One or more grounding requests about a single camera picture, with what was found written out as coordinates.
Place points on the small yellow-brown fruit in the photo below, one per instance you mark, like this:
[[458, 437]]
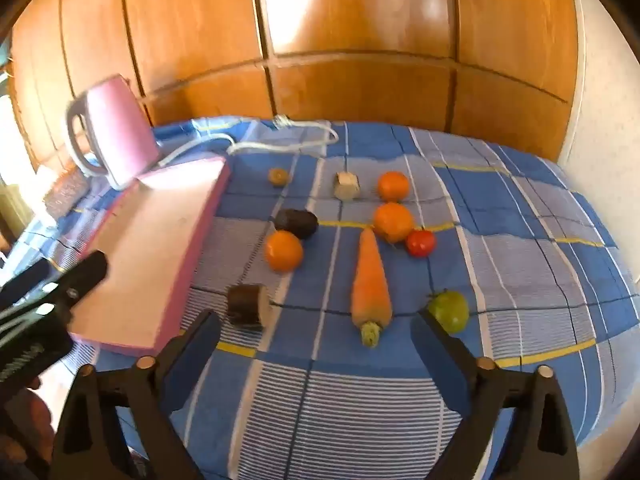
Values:
[[278, 176]]

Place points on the orange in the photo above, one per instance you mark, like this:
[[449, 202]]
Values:
[[393, 221], [283, 251], [393, 186]]

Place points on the pink cardboard tray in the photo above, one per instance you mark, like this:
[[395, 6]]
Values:
[[150, 245]]

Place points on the wooden wardrobe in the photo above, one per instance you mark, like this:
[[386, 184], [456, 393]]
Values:
[[360, 35]]

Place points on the red tomato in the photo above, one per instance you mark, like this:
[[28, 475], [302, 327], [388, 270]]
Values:
[[420, 243]]

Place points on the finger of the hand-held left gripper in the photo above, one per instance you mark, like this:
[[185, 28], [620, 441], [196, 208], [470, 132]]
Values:
[[87, 272], [25, 282]]

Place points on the blue plaid blanket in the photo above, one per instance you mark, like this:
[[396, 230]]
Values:
[[500, 270]]

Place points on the silver patterned tissue box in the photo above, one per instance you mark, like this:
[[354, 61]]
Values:
[[65, 192]]

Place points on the pink box lid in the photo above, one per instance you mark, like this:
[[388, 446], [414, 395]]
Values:
[[120, 130]]

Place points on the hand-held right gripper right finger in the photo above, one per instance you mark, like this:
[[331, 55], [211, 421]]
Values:
[[434, 352]]

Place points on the carrot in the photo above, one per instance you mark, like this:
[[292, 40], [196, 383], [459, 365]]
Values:
[[370, 285]]

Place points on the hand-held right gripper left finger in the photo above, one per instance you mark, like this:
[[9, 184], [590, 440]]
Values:
[[196, 347]]

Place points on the dark brown round tuber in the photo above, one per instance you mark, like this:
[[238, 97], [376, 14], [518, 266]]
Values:
[[296, 223]]

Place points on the green tomato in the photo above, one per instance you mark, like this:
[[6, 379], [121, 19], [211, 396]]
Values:
[[449, 311]]

